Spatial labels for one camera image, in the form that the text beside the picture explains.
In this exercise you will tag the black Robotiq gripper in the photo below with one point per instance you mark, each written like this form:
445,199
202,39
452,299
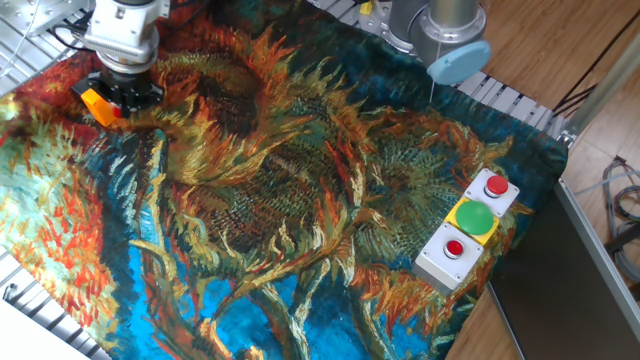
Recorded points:
135,92

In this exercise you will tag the orange box red button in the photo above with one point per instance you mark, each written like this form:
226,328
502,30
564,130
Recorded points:
99,107

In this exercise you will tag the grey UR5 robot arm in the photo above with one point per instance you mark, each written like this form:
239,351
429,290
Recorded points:
125,30

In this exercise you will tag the grey box small red button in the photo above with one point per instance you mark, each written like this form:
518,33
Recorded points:
445,260

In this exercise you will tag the yellow box green button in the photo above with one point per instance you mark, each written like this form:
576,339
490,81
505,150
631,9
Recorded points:
475,217

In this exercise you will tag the white box red mushroom button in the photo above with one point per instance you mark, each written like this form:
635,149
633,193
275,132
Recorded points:
495,187

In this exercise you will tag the perforated aluminium plate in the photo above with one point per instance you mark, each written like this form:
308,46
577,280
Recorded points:
45,12

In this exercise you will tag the sunflower painting tablecloth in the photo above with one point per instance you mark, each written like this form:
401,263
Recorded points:
280,200

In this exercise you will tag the yellow clip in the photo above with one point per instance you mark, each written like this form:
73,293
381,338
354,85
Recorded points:
366,8

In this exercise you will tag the dark grey panel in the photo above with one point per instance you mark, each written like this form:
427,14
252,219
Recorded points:
560,280

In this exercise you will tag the aluminium frame post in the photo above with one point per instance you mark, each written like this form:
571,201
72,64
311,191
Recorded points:
600,85

